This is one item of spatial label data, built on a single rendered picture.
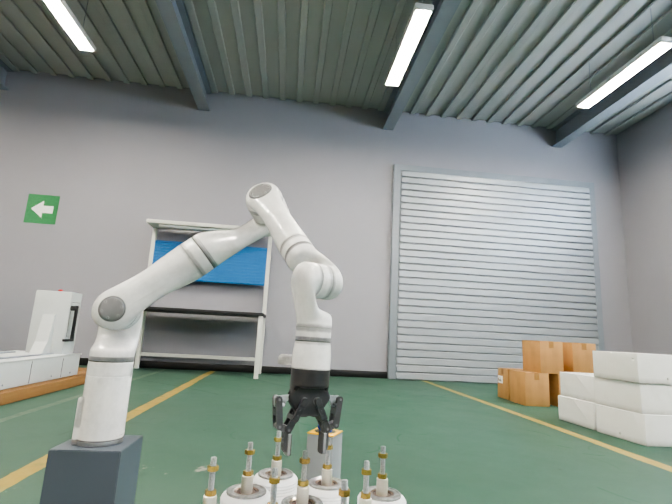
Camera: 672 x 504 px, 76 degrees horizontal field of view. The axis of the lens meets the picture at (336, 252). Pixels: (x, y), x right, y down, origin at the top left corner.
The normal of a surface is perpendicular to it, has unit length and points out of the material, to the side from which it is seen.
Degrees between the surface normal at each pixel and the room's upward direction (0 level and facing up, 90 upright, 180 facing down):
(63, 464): 90
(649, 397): 90
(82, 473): 90
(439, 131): 90
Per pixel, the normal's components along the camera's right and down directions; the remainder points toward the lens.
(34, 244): 0.11, -0.18
